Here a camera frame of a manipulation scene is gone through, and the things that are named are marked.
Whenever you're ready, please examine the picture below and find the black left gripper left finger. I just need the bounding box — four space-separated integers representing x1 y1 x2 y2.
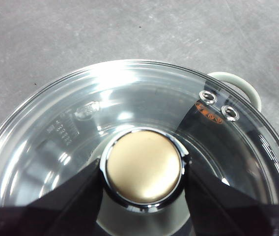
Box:
0 158 102 236

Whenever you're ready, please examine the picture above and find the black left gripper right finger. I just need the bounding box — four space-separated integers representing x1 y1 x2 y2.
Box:
184 161 279 236

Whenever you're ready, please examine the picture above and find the glass lid with green knob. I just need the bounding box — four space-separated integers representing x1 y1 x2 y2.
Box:
0 59 279 236

